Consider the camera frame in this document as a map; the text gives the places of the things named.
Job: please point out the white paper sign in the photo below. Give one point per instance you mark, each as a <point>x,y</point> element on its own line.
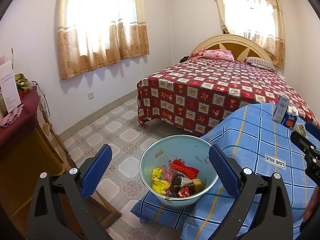
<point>10,87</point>

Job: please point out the white crumpled cloth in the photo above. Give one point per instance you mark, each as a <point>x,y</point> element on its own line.
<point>281,74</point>

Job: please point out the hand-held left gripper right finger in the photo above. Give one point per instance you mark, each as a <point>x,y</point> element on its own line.
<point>225,172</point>

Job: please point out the dark striped wrapper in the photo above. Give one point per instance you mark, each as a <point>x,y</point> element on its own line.
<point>178,182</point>

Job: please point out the wide beige patterned curtain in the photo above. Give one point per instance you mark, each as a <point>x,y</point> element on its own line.
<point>82,50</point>

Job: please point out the pink cloth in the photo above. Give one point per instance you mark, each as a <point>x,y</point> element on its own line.
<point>11,117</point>

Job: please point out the brown wooden cabinet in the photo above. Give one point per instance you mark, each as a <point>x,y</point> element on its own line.
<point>22,170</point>

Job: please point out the yellow sponge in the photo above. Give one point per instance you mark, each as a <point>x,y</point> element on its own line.
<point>197,185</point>

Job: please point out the red ridged wrapper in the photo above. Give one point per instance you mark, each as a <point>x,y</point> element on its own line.
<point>185,168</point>

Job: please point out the blue plaid tablecloth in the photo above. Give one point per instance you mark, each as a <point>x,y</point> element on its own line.
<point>255,140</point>

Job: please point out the clear plastic sachet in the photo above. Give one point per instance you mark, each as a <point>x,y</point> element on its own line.
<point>300,128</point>

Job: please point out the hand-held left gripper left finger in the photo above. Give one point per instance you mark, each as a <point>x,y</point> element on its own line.
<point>96,172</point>

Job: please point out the light blue basin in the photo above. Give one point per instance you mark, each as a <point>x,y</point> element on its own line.
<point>180,147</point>

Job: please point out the green plush toy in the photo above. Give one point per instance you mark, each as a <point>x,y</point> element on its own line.
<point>22,81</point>

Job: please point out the maroon cloth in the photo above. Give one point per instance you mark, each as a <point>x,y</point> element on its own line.
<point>22,120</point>

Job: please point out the brown wooden stool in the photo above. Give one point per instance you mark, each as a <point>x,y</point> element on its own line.
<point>107,212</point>

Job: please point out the small red wrapper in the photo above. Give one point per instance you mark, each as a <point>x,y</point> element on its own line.
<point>184,192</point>

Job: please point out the striped pillow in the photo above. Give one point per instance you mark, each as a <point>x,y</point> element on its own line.
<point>261,63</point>

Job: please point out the yellow green wrapper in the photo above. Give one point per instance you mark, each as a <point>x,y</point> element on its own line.
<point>158,182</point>

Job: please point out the dark cloth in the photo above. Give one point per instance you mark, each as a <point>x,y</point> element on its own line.
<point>186,58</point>

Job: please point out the cream wooden headboard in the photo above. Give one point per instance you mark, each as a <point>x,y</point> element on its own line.
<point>232,42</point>

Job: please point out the person's right hand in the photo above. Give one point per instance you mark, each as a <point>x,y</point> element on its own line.
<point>312,207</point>

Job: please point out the tall grey white carton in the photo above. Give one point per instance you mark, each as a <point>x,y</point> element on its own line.
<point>280,110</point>

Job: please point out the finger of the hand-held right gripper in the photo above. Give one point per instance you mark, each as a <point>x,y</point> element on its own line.
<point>303,142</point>
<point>313,128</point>

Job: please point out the pink pillow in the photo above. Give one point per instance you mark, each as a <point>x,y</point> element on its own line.
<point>217,54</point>

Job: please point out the blue milk carton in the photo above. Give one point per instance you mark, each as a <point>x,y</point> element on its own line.
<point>290,122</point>

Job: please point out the white wall socket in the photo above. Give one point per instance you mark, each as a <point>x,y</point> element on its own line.
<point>91,95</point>

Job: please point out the bed with red quilt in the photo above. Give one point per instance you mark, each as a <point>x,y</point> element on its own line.
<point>212,90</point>

